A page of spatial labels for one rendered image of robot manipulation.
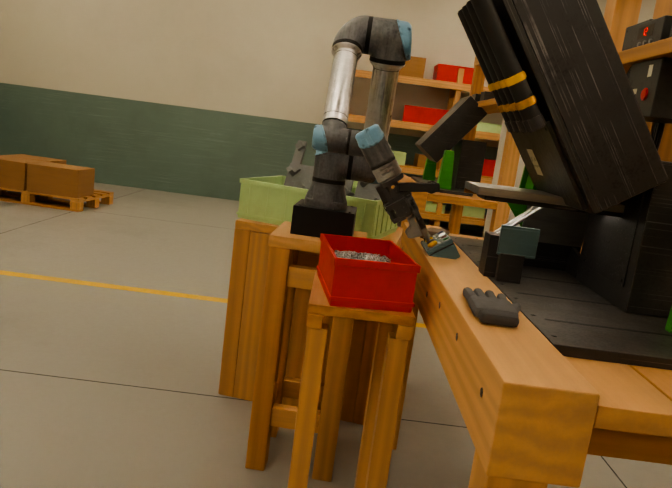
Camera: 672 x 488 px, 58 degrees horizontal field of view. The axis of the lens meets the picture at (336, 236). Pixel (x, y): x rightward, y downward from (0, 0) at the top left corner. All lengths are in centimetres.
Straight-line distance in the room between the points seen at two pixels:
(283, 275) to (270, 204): 60
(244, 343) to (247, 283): 27
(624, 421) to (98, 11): 906
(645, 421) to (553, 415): 13
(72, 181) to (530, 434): 636
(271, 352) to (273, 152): 688
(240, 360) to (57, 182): 466
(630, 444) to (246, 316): 184
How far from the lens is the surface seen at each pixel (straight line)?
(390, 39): 196
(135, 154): 927
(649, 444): 113
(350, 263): 143
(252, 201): 259
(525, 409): 93
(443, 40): 898
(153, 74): 921
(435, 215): 832
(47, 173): 709
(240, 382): 275
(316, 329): 148
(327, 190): 205
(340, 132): 177
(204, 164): 901
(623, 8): 245
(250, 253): 257
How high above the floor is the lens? 122
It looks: 10 degrees down
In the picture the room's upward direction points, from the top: 7 degrees clockwise
